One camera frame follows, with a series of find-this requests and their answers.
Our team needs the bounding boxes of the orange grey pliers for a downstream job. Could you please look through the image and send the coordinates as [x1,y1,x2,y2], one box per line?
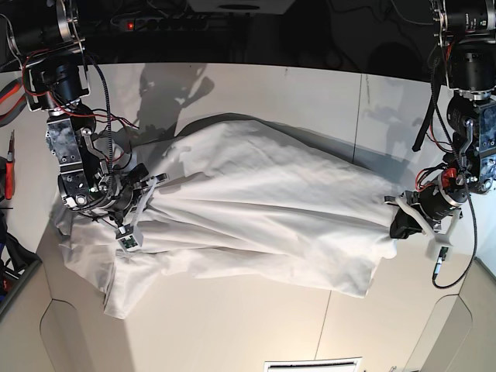
[1,78,26,127]

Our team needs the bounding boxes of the red handled cutter tool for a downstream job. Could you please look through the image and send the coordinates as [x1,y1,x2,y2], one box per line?
[5,130,15,200]

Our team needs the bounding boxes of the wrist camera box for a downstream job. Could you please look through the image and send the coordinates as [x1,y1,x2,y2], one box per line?
[115,224,143,252]
[425,239,453,261]

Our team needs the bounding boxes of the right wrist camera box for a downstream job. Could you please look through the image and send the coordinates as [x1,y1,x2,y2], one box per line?
[115,224,143,252]

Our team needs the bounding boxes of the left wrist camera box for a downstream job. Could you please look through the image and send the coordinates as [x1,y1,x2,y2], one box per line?
[425,239,453,261]

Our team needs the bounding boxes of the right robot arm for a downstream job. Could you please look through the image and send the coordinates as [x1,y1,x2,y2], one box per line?
[1,1,167,237]

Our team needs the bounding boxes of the black braided camera cable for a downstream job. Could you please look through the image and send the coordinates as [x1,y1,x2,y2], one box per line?
[432,127,477,290]

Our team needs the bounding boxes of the black bag at left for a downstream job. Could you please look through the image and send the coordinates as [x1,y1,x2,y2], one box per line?
[1,213,42,308]

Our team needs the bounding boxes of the white vent grille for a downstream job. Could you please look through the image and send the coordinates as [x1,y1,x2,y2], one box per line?
[263,357,362,372]

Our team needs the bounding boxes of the white t-shirt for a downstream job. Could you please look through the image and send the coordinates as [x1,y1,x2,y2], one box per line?
[52,115,396,319]

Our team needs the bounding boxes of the black power strip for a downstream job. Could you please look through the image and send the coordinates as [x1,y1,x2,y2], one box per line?
[110,15,208,32]

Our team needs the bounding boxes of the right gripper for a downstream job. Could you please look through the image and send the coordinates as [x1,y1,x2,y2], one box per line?
[73,163,168,229]

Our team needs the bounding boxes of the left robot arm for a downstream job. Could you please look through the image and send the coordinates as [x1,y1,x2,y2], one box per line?
[403,1,495,230]

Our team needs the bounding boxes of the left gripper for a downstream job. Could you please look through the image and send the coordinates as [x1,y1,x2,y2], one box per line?
[384,177,469,239]

